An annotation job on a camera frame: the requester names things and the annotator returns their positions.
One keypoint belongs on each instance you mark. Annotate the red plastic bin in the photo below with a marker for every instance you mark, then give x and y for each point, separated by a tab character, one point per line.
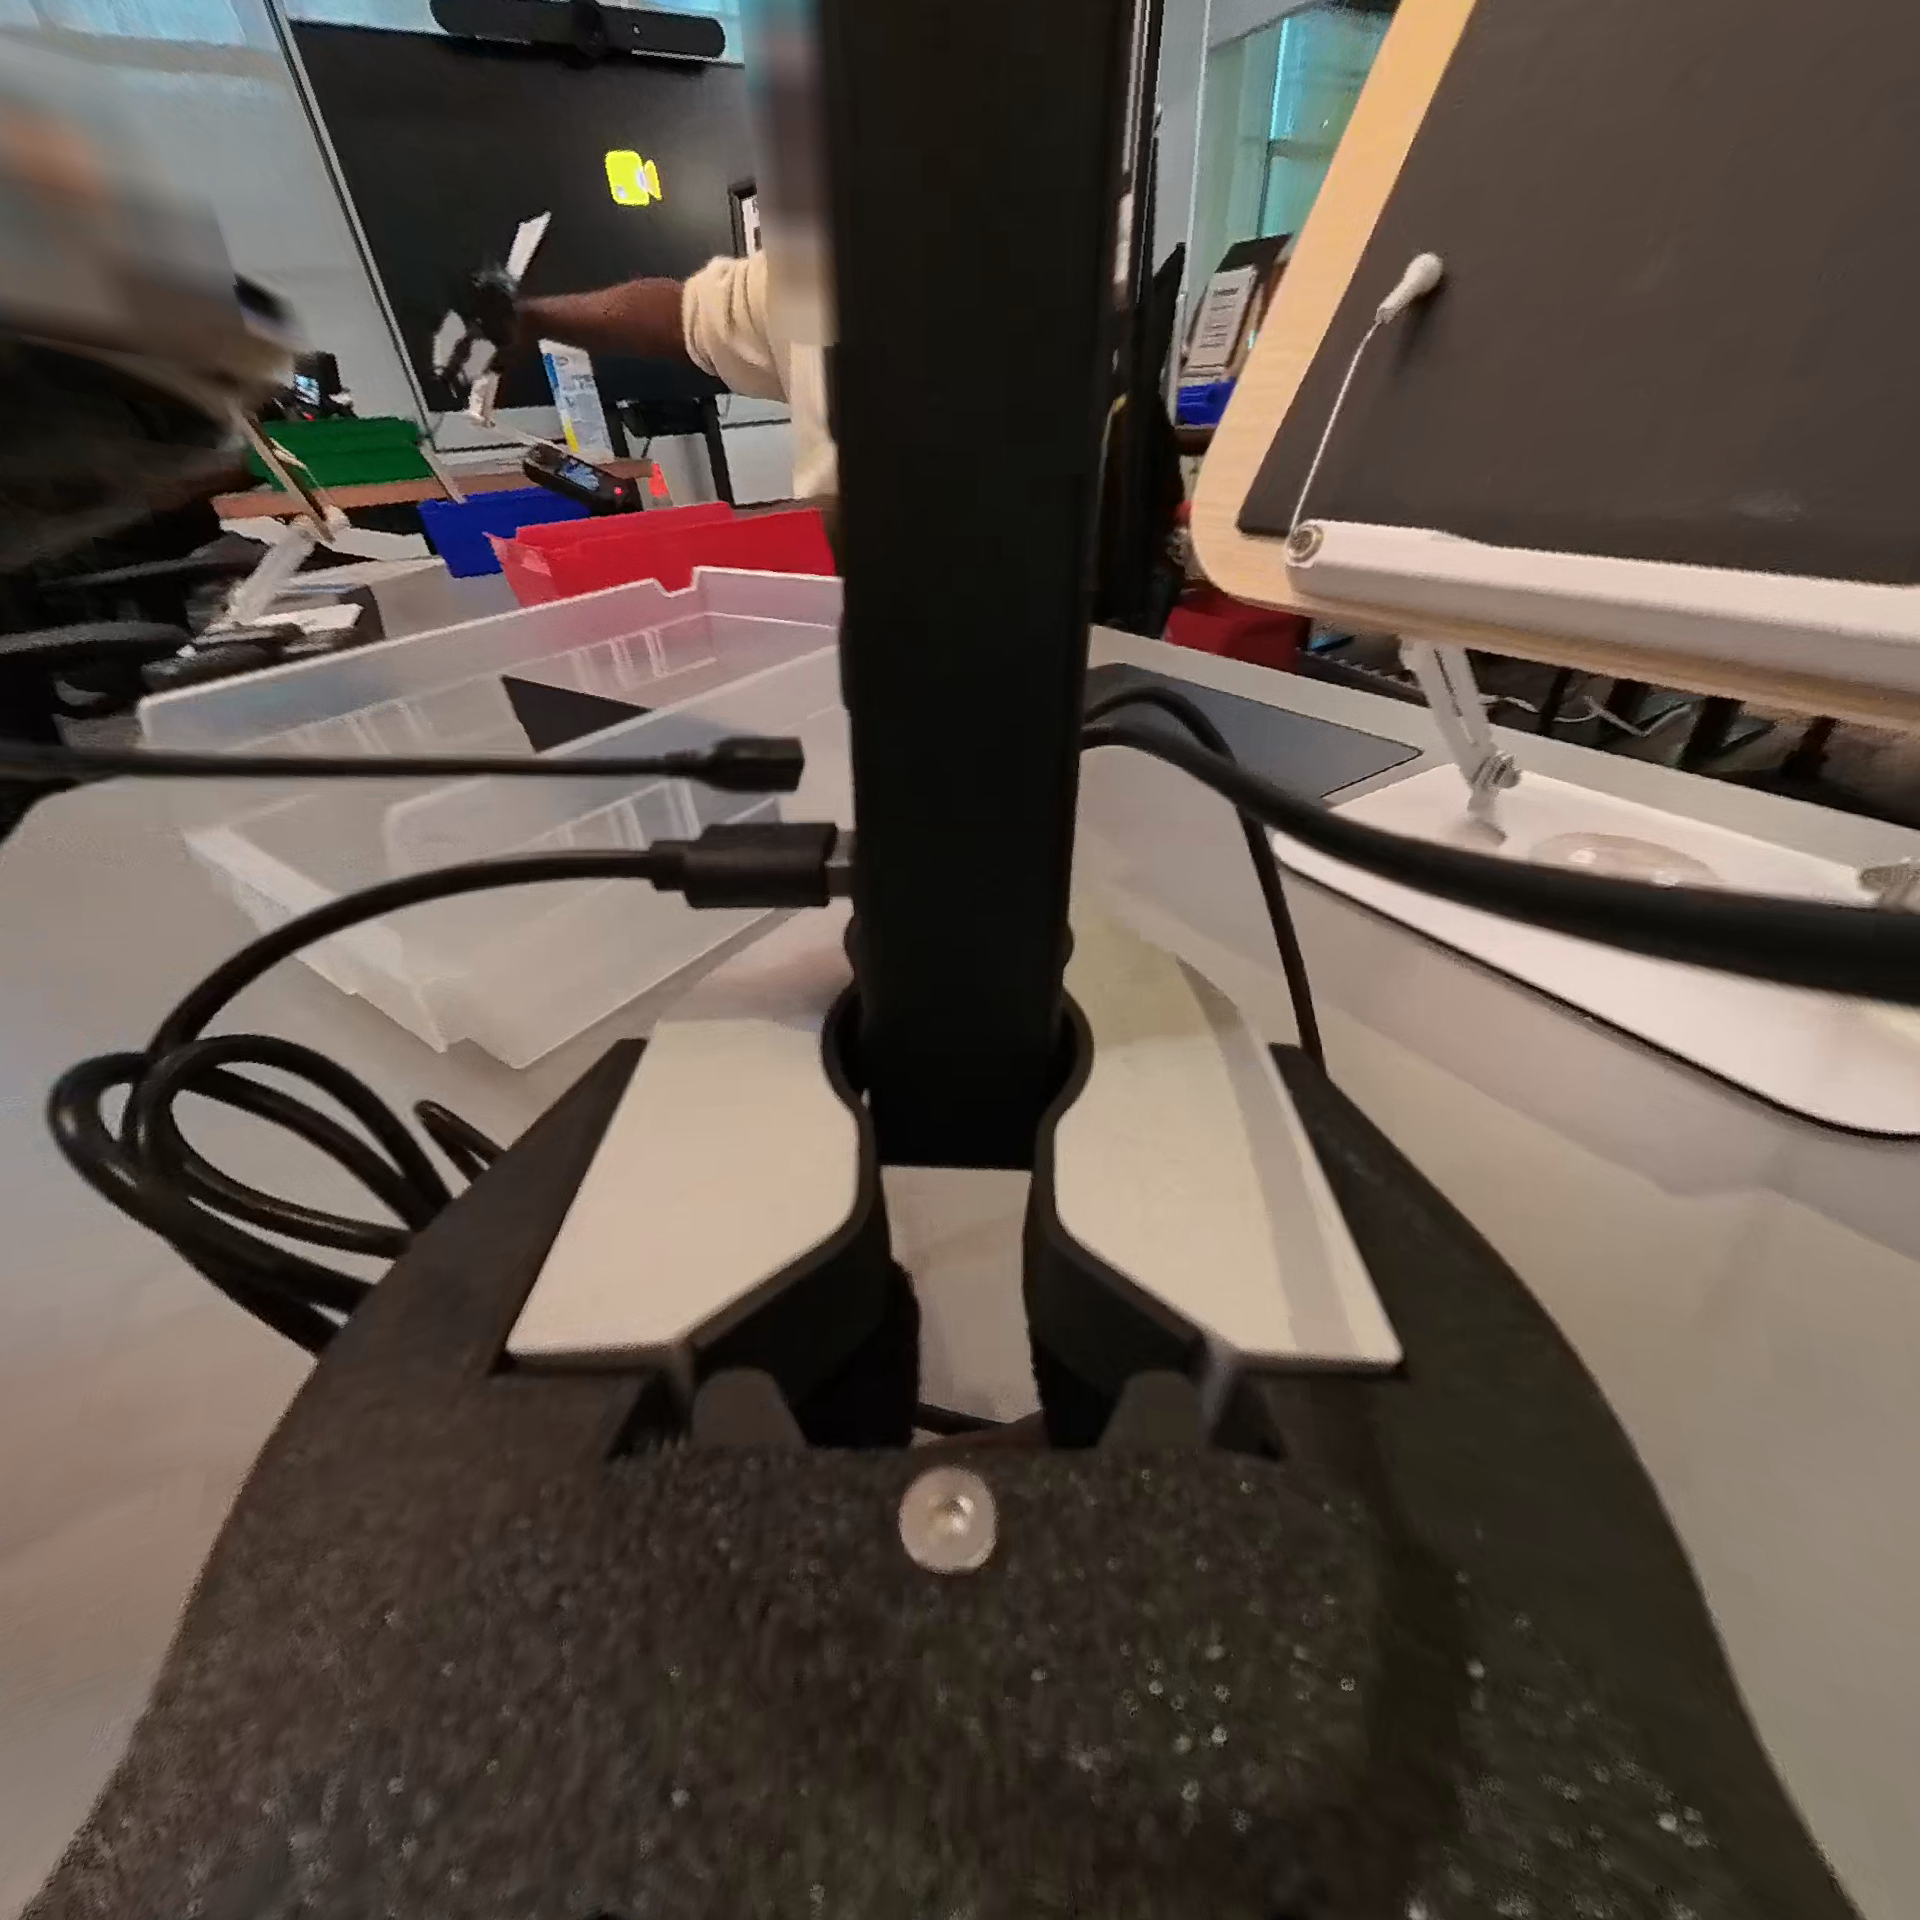
628	549

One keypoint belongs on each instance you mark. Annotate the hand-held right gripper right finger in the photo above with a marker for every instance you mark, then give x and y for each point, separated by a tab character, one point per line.
1216	1201

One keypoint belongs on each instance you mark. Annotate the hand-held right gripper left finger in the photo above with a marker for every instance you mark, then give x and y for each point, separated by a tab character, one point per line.
706	1201

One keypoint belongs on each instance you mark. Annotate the grey desk pad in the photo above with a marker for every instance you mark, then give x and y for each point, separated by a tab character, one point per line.
1318	752

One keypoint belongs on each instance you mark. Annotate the blue plastic bin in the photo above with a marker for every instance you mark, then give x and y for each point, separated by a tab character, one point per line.
463	531

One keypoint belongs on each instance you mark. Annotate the wooden board with dark panel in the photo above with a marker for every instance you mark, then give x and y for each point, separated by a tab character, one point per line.
1654	299

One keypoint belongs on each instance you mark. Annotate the black video bar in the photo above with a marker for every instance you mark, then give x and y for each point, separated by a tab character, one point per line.
572	28

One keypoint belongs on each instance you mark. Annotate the black monitor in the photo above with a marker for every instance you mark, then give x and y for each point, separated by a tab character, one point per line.
451	176

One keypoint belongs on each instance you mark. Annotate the black handheld device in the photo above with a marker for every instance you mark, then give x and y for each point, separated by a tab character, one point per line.
577	479

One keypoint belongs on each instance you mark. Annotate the clear plastic bin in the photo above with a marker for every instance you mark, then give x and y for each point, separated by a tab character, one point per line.
451	932

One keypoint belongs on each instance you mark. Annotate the black usb hub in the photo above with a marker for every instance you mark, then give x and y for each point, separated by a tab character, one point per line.
974	599

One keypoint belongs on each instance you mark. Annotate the white folding stand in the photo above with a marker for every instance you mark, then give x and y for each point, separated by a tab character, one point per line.
278	579
1577	591

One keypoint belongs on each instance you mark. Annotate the grey desk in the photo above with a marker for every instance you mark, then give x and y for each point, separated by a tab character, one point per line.
1654	1274

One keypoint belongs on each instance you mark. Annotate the green box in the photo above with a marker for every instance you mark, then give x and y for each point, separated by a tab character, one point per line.
347	451

